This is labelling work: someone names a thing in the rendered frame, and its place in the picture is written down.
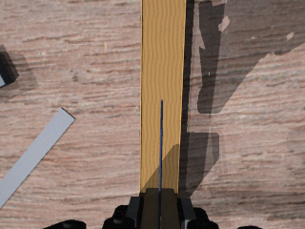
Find grey flat bar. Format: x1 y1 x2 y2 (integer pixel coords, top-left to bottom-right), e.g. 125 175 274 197
0 108 75 208

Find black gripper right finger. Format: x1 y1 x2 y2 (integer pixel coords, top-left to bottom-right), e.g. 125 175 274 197
177 198 262 229

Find grey rectangular bar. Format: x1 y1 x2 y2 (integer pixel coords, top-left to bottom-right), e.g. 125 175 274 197
0 57 13 89

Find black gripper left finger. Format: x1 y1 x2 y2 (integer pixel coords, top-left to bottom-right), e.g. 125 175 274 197
43 197 144 229

